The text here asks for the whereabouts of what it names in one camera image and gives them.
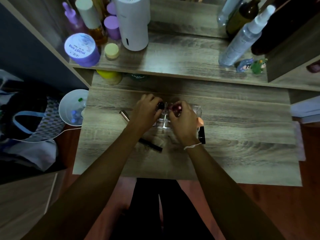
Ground clear plastic bottle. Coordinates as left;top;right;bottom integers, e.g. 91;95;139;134
216;0;245;27

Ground stack of white papers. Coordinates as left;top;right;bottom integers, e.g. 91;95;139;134
290;95;320;124

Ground purple pump bottle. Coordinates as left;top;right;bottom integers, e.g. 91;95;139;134
62;1;87;35

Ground green cartoon figurine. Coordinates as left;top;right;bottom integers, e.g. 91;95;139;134
250;58;268;74

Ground black eyeliner pencil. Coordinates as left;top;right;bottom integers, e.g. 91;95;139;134
138;138;163;153

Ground clear spray bottle white cap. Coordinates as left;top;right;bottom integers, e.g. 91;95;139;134
218;4;276;67

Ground person's black trousers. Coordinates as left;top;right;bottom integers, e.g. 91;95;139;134
110;178;215;240

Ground white cable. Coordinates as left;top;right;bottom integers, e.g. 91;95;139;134
10;126;83;143

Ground clear acrylic cosmetic organizer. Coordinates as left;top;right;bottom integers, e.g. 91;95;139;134
152;102;202;129

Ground white cylindrical humidifier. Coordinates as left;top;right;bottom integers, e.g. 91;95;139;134
112;0;150;51

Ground dark green glass bottle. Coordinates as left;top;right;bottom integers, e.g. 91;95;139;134
225;0;262;38

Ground purple round cream jar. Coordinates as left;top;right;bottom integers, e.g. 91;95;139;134
64;33;101;68

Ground white waste bin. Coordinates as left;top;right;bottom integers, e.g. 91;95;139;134
58;89;89;127

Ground small cream lidded jar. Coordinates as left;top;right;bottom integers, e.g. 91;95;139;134
104;43;120;60

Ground person's right hand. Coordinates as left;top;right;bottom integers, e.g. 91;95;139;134
168;100;201;148

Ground yellow lidded jar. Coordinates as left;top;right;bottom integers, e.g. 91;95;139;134
96;70;123;85

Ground blue cartoon figurine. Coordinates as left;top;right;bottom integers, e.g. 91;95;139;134
236;58;254;73

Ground dark green lidded jar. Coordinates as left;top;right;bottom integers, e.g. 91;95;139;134
127;73;150;81

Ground person's left forearm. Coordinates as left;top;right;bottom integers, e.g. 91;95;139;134
21;123;152;240

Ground dark brown bottle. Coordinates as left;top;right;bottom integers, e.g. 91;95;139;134
251;0;320;56

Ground amber bottle with white cap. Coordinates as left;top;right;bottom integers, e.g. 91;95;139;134
75;0;108;45

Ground person's left hand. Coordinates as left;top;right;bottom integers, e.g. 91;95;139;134
126;94;165;134

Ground person's right forearm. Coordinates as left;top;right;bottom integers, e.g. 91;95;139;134
184;143;285;240

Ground patterned tote bag blue handle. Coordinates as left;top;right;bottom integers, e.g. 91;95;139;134
0;91;66;148

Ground wooden dressing table shelf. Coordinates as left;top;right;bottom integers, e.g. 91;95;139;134
0;0;320;92

